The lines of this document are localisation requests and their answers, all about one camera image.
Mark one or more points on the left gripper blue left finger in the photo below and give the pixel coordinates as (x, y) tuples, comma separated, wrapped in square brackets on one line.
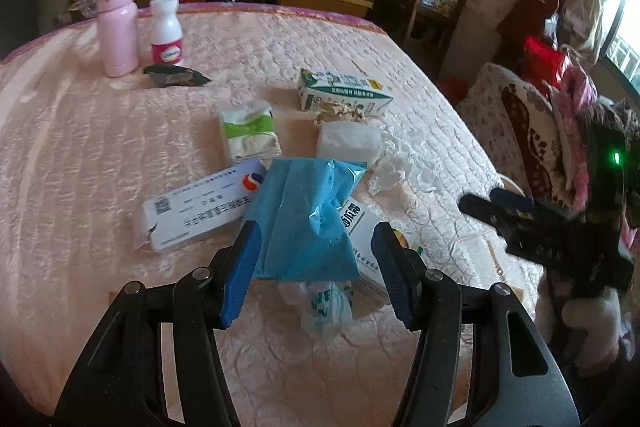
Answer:
[(237, 271)]

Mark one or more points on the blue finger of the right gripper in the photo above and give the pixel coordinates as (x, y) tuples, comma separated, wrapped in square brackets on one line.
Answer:
[(484, 210), (510, 201)]

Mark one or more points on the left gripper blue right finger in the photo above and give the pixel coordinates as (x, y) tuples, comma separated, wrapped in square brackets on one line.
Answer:
[(397, 272)]

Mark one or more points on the blue plastic bag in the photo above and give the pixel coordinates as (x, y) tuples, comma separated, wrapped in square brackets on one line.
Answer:
[(298, 209)]

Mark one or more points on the beige paper ball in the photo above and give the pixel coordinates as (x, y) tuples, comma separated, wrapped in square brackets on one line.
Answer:
[(333, 111)]

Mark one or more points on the white box green text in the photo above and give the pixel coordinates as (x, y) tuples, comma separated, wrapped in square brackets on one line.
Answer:
[(359, 222)]

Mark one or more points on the white medicine box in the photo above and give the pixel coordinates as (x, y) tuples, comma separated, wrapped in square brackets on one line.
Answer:
[(180, 216)]

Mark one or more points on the floral covered sofa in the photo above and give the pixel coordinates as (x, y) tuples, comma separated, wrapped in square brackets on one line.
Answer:
[(515, 124)]

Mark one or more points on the small white green plastic bag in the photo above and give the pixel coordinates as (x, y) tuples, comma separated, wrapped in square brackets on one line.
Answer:
[(325, 307)]

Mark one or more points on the clear crumpled plastic wrap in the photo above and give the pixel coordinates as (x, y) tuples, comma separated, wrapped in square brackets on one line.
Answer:
[(404, 160)]

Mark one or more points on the green white tissue pack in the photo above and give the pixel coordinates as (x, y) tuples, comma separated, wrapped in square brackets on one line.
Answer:
[(249, 131)]

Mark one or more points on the pink clothes pile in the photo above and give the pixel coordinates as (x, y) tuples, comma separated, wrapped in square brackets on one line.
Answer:
[(576, 92)]

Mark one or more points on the white tissue block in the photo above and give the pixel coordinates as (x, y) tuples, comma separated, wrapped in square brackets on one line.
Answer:
[(350, 141)]

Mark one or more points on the red bag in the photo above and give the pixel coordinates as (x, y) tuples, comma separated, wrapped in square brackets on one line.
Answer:
[(543, 66)]

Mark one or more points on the pink quilted mattress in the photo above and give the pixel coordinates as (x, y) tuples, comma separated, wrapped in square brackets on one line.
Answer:
[(106, 181)]

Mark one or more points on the green white milk carton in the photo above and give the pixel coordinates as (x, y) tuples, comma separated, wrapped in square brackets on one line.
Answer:
[(367, 95)]

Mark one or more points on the window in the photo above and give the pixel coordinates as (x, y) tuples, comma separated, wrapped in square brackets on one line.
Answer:
[(620, 48)]

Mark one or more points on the dark crumpled snack wrapper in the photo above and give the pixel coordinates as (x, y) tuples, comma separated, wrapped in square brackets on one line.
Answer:
[(166, 75)]

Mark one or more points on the white pill bottle pink label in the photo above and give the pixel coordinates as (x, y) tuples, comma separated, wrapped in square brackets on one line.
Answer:
[(166, 36)]

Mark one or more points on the pink thermos bottle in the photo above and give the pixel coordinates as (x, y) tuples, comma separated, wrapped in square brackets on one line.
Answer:
[(117, 23)]

